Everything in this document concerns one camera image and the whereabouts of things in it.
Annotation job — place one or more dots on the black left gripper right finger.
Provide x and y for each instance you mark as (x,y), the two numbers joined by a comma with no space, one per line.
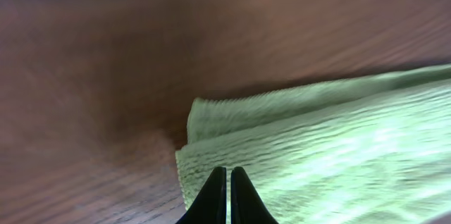
(246,204)

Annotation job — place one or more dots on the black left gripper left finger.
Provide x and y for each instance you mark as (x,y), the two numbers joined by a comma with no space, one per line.
(210,205)

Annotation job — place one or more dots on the light green microfiber cloth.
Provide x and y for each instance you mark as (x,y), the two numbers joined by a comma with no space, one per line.
(372,149)

